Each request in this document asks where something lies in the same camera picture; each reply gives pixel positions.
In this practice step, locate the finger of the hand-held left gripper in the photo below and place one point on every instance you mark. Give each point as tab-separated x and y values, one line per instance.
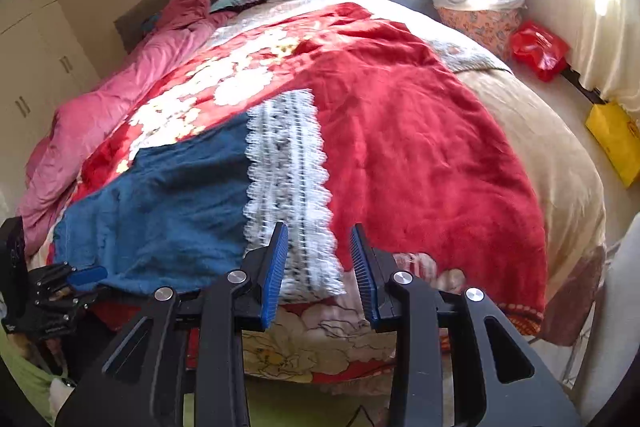
87	276
70	304

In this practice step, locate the red plastic bag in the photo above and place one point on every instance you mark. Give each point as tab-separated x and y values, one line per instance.
540	49

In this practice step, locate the red floral blanket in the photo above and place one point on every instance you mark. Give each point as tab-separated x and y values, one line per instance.
400	132

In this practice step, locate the white bag of clothes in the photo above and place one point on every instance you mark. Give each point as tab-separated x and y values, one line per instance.
480	27

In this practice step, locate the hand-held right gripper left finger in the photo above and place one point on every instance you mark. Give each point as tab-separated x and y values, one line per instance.
275	277

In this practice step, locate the white wardrobe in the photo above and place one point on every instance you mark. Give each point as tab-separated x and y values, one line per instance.
30	57

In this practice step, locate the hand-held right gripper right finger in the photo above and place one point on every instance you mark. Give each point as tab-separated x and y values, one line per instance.
362	277

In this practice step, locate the white patterned bedspread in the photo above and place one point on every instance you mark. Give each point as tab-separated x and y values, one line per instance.
452	49

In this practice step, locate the green cloth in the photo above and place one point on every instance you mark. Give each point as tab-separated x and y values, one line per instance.
25	377

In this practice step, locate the beige quilt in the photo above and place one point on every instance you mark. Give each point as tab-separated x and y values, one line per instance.
540	147

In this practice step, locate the pink duvet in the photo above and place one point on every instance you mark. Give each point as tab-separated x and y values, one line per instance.
100	107

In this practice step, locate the blue pants with white lace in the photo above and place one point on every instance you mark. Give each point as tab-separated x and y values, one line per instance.
165	207

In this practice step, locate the cream curtain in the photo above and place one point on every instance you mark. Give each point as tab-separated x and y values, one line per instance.
605	47

